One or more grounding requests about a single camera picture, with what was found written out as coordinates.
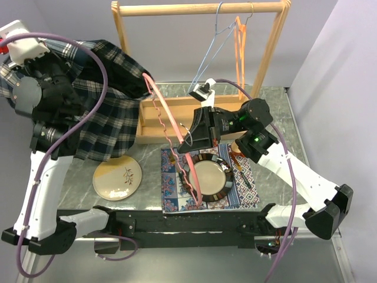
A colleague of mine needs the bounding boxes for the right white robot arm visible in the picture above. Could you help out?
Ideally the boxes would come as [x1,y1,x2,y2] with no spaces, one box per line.
[177,98,353,240]

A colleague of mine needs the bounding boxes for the dark rimmed beige plate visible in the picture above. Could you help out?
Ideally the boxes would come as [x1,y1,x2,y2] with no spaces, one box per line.
[192,153,234,202]

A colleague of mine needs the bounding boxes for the small orange cup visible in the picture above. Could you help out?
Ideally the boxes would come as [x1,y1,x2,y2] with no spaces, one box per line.
[231,142,244,157]

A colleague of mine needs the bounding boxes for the navy beige plaid skirt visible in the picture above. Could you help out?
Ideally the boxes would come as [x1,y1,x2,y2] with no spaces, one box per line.
[0,38,153,162]

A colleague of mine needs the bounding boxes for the dark handled knife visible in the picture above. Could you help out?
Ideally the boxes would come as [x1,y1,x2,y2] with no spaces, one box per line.
[230,152,252,189]

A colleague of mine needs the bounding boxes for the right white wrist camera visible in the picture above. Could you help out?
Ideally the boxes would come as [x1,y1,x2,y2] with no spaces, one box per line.
[189,78,216,107]

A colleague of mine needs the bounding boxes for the blue wire hanger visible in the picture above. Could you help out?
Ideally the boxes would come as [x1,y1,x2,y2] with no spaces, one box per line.
[188,2,236,92]

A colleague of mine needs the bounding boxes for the gold fork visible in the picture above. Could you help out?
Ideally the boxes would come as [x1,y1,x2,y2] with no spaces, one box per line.
[169,152,181,174]

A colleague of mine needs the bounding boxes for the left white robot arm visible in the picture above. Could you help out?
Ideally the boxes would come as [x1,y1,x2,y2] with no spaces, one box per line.
[1,55,117,255]

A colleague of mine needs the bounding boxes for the orange clothes hanger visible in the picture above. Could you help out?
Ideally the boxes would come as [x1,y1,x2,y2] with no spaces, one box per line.
[234,3,254,88]

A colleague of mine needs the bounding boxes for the wooden clothes rack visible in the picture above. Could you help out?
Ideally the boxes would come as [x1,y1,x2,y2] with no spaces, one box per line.
[111,1,291,144]

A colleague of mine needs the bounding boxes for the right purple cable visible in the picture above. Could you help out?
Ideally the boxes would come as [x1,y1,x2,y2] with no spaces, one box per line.
[214,78,298,283]

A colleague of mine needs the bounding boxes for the pink clothes hanger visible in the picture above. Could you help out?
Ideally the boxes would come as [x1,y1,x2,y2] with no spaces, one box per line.
[142,73,204,207]

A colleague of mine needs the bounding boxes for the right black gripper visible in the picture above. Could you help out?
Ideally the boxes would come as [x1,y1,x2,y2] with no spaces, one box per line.
[177,106,249,153]

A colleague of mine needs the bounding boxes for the cream floral plate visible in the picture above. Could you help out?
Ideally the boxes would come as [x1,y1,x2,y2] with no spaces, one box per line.
[92,156,142,201]

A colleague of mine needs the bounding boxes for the patterned placemat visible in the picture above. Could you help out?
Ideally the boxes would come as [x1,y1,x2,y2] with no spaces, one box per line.
[161,144,260,213]

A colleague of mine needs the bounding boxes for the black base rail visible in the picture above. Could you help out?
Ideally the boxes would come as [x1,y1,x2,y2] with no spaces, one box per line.
[89,207,287,249]

